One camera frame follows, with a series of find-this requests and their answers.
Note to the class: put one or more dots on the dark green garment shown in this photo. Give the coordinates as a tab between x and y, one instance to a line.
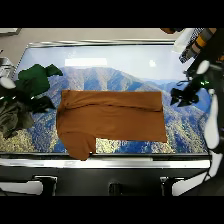
33	78

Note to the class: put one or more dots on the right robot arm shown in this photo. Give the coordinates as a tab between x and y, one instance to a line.
212	126

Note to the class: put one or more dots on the brown T-shirt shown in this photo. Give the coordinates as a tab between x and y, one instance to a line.
113	116

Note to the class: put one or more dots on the silver frame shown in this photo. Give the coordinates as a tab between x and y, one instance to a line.
106	163

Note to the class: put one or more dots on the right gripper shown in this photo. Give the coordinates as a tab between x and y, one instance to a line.
187	96

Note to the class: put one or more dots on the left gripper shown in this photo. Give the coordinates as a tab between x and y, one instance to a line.
43	104

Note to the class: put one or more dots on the striped garment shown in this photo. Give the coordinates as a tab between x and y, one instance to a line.
200	41

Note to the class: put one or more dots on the black garment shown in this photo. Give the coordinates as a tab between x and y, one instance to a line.
213	50

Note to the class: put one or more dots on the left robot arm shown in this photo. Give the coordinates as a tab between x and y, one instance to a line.
7	83

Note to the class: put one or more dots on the white garment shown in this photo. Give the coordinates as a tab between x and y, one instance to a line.
183	40

